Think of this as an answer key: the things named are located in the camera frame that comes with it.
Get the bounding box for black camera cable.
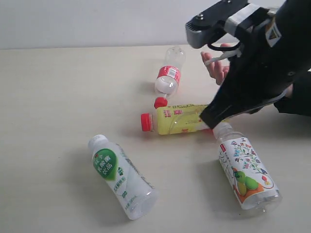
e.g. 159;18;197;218
206;41;243;52

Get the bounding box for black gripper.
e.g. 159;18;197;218
200;0;311;129

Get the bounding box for floral label clear bottle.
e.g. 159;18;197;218
213;122;282;216

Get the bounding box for person's open hand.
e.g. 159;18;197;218
201;43;294;99

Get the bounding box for green label white bottle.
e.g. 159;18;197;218
88;134;158;220

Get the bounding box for yellow label bottle red cap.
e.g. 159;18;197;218
140;98;209;135

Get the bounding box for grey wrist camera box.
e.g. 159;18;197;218
185;0;249;49

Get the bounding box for clear bottle red label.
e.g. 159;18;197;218
154;46;186;109

